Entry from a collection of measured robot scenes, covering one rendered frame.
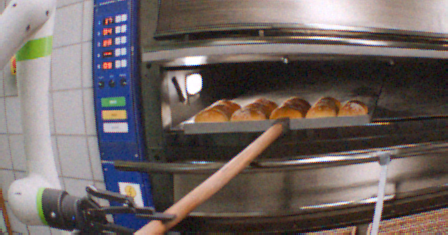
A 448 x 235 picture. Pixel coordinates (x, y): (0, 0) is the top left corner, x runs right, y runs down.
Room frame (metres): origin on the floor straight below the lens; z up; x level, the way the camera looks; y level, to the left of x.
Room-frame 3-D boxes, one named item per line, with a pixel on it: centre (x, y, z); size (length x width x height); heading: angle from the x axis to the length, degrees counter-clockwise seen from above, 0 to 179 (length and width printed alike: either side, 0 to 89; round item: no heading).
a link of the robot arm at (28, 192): (1.38, 0.44, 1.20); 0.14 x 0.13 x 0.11; 74
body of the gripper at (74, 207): (1.33, 0.28, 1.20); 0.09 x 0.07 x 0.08; 74
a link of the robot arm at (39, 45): (1.50, 0.41, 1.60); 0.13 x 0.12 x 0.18; 11
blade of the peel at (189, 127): (2.43, -0.20, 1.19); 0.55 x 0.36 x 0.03; 74
